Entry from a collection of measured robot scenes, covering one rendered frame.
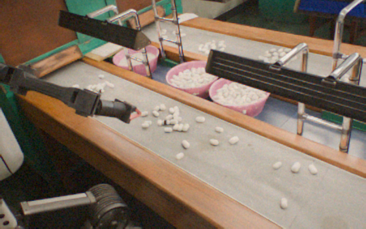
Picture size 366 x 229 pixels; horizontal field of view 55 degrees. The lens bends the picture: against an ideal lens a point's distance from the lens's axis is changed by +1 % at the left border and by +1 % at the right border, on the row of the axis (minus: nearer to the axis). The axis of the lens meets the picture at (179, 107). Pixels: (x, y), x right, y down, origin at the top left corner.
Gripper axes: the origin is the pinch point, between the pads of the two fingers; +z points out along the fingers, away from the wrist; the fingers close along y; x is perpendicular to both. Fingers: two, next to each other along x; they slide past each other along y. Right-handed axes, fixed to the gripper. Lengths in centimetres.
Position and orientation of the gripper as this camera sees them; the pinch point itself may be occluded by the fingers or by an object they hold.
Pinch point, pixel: (139, 113)
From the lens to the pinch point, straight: 131.8
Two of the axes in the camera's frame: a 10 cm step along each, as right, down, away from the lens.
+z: 6.4, 1.3, 7.6
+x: -3.1, 9.4, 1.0
